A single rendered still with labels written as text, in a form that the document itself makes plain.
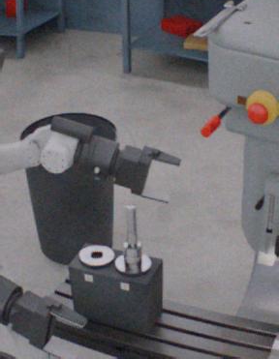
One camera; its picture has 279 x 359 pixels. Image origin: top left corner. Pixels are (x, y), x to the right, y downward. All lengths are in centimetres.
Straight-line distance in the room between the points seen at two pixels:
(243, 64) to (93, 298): 92
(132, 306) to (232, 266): 189
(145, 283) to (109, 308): 15
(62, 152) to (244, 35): 56
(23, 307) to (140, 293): 72
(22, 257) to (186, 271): 84
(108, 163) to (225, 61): 46
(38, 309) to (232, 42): 58
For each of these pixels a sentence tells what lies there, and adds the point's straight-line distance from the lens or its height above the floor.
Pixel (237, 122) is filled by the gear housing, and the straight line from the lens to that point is 153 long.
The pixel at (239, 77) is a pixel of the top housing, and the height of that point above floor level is 180.
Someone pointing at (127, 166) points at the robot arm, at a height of 149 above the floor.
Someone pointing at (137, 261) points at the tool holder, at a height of 116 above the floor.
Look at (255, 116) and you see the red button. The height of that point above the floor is 176.
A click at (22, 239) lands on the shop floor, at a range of 412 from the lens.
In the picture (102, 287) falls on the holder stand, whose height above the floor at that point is 108.
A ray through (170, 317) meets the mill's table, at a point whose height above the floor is 94.
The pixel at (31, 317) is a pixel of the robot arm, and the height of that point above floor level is 149.
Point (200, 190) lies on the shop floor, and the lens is 447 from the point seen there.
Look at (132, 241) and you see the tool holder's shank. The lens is 195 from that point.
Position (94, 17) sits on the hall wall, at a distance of 688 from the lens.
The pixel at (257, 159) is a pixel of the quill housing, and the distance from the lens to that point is 159.
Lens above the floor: 235
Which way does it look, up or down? 31 degrees down
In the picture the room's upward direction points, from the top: 2 degrees counter-clockwise
